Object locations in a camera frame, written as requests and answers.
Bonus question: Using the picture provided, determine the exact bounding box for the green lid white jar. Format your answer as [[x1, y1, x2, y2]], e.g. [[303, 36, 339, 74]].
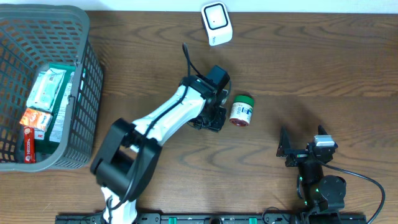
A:
[[229, 95, 254, 127]]

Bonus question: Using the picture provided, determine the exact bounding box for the green 3M product pouch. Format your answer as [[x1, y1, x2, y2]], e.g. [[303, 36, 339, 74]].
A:
[[34, 63, 75, 154]]

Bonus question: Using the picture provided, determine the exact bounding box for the light green wipes pack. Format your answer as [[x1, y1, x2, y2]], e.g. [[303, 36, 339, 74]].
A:
[[26, 68, 67, 112]]

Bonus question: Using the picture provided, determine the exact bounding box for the orange white small packet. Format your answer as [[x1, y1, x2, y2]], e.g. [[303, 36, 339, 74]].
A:
[[19, 108, 53, 132]]

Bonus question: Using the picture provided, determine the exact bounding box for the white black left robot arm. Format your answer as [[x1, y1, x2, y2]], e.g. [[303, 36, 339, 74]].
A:
[[90, 44, 231, 223]]

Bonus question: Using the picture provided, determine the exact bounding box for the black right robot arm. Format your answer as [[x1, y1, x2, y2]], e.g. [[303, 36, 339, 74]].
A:
[[276, 126, 346, 224]]

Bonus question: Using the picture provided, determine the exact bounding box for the white cube barcode scanner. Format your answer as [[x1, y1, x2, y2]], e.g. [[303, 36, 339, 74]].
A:
[[201, 1, 233, 47]]

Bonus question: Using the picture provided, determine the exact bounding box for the red Nescafe stick box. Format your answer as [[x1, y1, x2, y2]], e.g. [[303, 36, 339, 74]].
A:
[[24, 126, 36, 164]]

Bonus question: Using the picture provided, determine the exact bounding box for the grey plastic shopping basket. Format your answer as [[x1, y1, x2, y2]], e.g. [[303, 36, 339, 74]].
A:
[[1, 4, 103, 172]]

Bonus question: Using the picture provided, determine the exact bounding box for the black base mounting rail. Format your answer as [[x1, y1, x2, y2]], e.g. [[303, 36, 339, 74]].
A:
[[55, 212, 368, 224]]

